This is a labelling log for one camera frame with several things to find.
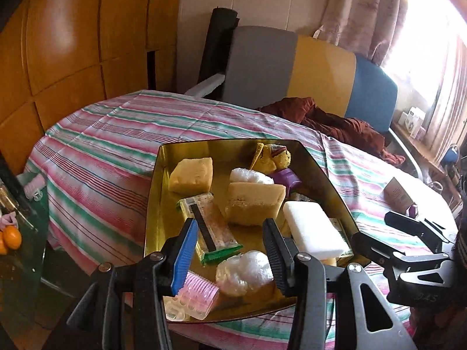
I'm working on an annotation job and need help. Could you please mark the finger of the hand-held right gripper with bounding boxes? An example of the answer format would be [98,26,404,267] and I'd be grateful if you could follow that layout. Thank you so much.
[352,231,449,276]
[385,211,458,252]

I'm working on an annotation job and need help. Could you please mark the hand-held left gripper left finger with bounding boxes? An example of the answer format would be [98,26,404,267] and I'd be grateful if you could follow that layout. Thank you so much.
[66,218,199,350]

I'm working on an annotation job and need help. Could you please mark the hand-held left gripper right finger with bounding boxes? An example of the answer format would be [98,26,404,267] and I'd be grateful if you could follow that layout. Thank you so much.
[262,218,418,350]

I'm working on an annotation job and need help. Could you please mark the beige box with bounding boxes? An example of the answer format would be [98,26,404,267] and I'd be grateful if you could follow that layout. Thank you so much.
[385,177,414,212]

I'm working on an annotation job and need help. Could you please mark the white ball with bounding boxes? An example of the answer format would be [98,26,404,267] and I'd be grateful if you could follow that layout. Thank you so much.
[215,251,274,297]
[229,168,275,186]

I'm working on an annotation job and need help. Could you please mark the white sponge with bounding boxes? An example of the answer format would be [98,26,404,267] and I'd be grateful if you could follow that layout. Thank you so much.
[283,200,351,261]

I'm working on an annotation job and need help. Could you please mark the long snack bar packet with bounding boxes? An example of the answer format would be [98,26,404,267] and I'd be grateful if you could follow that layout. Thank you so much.
[176,191,243,265]

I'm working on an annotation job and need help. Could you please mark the gold tin box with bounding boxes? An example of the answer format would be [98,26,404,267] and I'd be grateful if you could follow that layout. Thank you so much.
[144,139,371,323]

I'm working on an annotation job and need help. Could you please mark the yellow sponge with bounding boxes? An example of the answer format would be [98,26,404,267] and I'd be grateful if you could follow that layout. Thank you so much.
[168,157,214,194]
[224,181,287,227]

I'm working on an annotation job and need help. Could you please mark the purple plastic piece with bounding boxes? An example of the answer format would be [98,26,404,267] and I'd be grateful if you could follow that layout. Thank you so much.
[272,169,302,194]

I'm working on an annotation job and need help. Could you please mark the pink hair roller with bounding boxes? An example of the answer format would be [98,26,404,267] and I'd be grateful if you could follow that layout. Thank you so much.
[182,270,220,316]

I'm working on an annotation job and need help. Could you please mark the clear plastic item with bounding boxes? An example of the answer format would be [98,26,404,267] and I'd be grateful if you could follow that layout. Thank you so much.
[164,293,205,322]

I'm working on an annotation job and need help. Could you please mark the wooden desk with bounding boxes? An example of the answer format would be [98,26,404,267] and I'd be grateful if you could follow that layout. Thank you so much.
[392,122,460,190]

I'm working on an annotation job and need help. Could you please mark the yellow patterned toy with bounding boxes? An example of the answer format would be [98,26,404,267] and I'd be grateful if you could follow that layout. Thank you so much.
[252,143,292,175]

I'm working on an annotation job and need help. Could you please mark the white carton on table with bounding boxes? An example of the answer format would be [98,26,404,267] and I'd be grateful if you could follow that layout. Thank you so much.
[398,106,426,139]

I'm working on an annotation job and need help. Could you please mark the pink patterned curtain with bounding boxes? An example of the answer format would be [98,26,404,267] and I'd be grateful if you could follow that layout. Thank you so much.
[321,0,414,66]
[425,36,467,161]

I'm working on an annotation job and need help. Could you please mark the brown cloth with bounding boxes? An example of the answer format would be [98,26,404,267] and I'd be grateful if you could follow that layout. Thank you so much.
[257,97,405,166]

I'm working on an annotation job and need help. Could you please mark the striped bedsheet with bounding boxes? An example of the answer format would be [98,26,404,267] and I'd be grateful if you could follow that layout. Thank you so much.
[25,89,460,350]

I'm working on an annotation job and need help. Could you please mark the glass side table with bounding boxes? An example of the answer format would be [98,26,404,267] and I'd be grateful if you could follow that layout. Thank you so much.
[0,160,52,292]

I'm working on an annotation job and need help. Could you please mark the window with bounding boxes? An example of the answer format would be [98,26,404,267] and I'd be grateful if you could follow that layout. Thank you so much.
[383,0,462,92]

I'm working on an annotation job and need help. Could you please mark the grey yellow blue sofa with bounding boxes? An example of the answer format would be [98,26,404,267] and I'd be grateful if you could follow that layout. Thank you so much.
[184,25,426,176]

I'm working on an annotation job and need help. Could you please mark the wooden wardrobe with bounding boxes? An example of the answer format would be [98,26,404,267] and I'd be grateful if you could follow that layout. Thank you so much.
[0,0,183,176]

